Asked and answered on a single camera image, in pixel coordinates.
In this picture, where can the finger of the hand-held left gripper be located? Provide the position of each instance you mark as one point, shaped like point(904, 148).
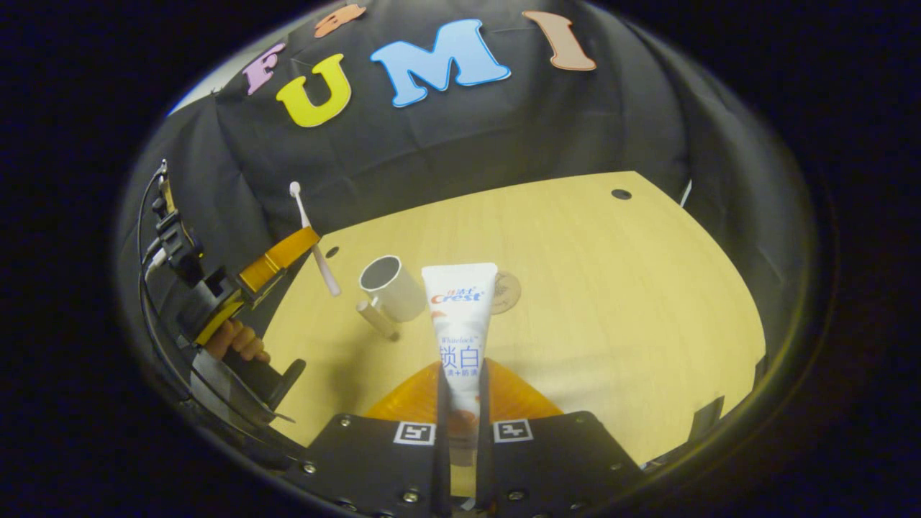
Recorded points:
point(280, 259)

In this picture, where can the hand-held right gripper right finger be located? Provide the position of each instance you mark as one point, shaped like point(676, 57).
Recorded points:
point(554, 460)

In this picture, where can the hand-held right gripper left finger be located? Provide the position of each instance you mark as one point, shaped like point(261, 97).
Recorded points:
point(374, 460)

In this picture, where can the white pink toothbrush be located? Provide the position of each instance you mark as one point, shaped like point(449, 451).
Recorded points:
point(316, 248)

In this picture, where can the white cup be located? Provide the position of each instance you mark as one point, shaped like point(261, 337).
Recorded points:
point(403, 295)

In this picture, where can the white toothpaste tube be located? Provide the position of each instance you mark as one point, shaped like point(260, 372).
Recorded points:
point(460, 324)

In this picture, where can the round brown coaster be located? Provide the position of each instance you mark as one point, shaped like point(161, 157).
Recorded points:
point(507, 291)

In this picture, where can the black backdrop cloth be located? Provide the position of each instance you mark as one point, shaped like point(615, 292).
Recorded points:
point(460, 144)

